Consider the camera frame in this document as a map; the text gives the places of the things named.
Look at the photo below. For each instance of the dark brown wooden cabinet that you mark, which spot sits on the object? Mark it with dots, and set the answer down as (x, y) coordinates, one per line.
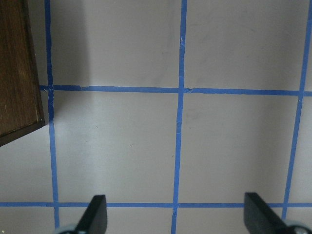
(21, 110)

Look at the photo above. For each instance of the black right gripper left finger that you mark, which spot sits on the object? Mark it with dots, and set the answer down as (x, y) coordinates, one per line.
(94, 220)

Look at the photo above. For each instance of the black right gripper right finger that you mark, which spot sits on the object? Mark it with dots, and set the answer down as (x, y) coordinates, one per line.
(259, 218)

